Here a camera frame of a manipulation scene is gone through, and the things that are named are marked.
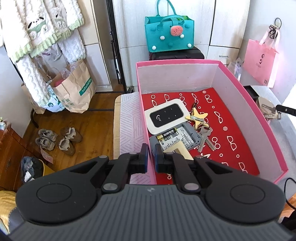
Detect cream hair claw clip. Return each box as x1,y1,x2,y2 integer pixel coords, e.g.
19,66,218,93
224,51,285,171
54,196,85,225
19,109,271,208
164,141,193,160

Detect black gold AA battery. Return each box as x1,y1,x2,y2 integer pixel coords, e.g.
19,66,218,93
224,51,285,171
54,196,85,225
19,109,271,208
156,128,178,141

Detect white patterned table mat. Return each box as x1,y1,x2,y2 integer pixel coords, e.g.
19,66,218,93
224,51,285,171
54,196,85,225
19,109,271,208
119,92,156,185

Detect beige pink oval case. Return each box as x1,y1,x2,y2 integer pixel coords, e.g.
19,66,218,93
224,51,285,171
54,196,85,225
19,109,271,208
256,96,276,120

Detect grey router back with battery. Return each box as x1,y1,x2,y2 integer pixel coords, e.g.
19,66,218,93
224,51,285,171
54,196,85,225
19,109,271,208
149,122,201,151

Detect silver keys in box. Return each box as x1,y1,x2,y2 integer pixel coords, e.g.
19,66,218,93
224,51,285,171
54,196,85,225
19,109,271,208
198,126,216,153

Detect white mobile wifi router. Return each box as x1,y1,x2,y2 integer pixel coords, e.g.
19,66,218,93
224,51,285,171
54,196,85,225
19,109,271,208
144,99,190,135

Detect pink storage box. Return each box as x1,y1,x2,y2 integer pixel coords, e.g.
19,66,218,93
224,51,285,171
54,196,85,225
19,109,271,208
136,59,288,183

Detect pink paper bag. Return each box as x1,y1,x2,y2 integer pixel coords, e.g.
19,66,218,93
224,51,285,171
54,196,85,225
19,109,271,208
243,28,280,88

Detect furry slipper boot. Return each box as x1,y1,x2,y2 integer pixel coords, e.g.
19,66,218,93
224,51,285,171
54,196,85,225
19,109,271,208
60,127,82,143
57,138,75,156

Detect grey sneaker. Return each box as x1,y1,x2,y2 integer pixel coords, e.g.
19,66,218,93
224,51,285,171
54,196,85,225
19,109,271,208
38,128,58,142
35,137,55,151

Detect brown paper bag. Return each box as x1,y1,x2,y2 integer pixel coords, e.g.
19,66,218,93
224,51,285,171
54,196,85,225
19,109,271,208
51,60,96,113

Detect black suitcase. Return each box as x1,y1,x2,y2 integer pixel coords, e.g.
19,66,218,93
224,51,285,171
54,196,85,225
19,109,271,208
149,47,205,61

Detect wooden side cabinet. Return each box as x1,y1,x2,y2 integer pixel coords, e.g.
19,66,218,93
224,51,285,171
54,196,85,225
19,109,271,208
0,125,29,192

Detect teal felt tote bag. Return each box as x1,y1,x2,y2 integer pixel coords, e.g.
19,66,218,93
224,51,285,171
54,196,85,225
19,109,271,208
144,0,195,53

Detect white wardrobe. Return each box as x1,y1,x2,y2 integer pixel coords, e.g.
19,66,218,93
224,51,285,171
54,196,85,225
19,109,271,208
78,1,250,92

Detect white fleece bathrobe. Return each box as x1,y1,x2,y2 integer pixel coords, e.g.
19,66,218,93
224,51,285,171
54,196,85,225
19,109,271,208
1,1,86,107

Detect silver keys on ring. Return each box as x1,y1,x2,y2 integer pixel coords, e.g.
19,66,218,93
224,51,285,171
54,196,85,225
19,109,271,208
260,104,281,121

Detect yellow star keychain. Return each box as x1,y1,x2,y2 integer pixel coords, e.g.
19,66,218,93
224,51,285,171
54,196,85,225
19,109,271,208
185,108,209,130

